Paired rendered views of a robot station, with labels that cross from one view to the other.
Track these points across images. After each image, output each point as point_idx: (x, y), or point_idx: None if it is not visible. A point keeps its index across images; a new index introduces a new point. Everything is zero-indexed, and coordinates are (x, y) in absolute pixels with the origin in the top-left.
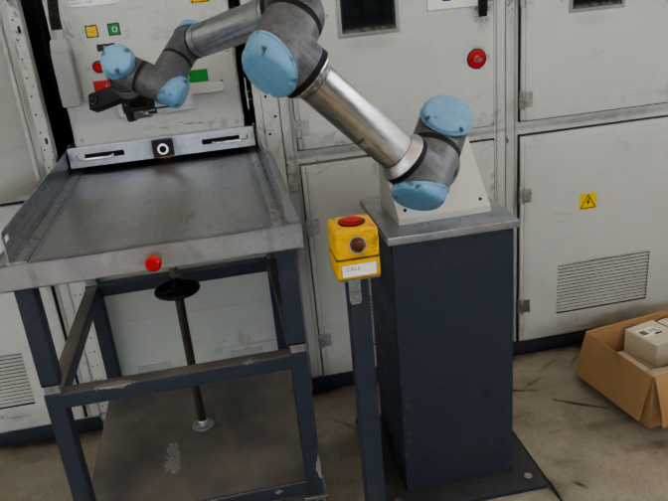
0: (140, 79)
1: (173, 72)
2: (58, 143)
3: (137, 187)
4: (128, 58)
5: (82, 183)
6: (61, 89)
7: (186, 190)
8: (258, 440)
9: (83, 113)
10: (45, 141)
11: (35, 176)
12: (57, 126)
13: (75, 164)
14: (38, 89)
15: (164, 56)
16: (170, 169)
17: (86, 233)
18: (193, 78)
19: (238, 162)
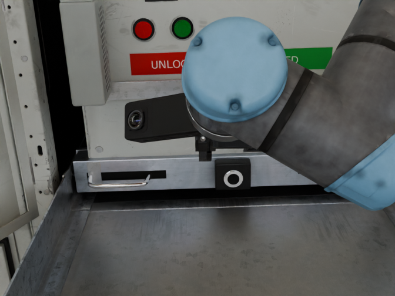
0: (296, 128)
1: (390, 112)
2: (63, 127)
3: (197, 283)
4: (274, 66)
5: (91, 236)
6: (72, 74)
7: None
8: None
9: (106, 106)
10: (37, 151)
11: (17, 204)
12: (65, 100)
13: (83, 186)
14: (33, 64)
15: (363, 59)
16: (245, 221)
17: None
18: (305, 61)
19: (370, 225)
